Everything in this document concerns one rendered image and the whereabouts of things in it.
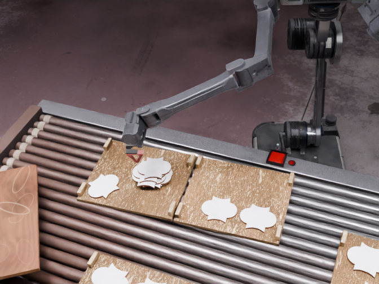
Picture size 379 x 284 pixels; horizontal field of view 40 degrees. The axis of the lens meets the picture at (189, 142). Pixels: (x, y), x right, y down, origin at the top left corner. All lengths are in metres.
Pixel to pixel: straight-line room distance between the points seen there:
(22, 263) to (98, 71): 2.68
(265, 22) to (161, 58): 2.43
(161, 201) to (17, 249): 0.57
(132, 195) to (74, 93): 2.17
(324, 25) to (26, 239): 1.53
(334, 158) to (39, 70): 2.54
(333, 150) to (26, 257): 2.01
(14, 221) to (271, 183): 1.01
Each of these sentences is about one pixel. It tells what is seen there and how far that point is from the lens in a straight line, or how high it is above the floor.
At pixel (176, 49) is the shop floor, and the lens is 4.49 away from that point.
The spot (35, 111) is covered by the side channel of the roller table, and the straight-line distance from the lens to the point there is 2.60.
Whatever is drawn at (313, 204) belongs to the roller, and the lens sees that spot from 2.12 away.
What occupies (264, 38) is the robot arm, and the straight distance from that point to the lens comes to 1.98.
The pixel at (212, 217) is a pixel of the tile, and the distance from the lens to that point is 2.02.
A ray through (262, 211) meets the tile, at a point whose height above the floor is 0.94.
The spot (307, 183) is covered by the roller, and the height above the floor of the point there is 0.92.
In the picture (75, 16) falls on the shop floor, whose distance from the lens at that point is 5.16.
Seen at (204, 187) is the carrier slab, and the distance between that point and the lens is 2.13.
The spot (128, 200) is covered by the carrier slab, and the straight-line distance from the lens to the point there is 2.12.
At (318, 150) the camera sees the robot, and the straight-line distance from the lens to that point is 3.27.
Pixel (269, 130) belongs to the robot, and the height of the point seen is 0.24.
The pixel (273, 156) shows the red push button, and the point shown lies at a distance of 2.26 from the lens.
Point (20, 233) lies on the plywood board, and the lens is 2.01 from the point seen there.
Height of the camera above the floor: 2.57
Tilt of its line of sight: 45 degrees down
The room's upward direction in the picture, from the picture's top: 5 degrees counter-clockwise
